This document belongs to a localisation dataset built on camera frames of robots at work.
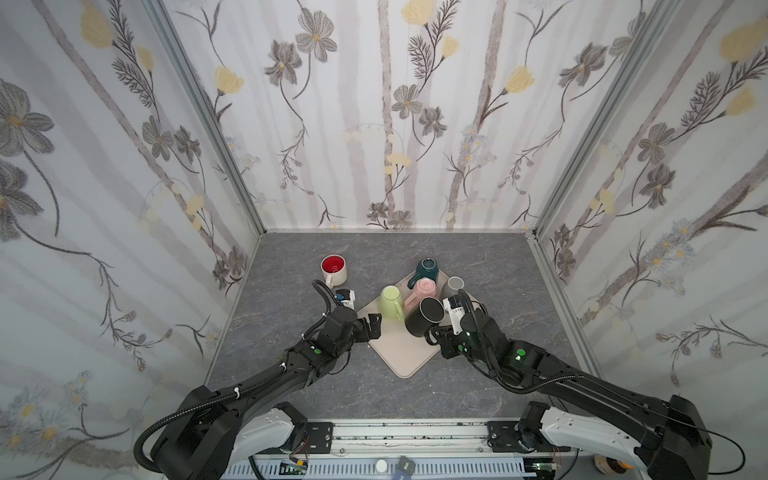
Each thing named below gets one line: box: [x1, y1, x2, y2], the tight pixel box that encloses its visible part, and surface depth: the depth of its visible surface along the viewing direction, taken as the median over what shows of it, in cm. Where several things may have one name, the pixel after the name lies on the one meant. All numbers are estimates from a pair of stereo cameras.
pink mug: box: [404, 277, 437, 313], surface depth 95 cm
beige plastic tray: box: [357, 270, 447, 378], surface depth 88 cm
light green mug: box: [380, 285, 405, 321], surface depth 92 cm
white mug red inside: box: [320, 254, 348, 290], surface depth 103 cm
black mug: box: [404, 296, 445, 346], surface depth 81 cm
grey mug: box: [442, 276, 465, 298], surface depth 95 cm
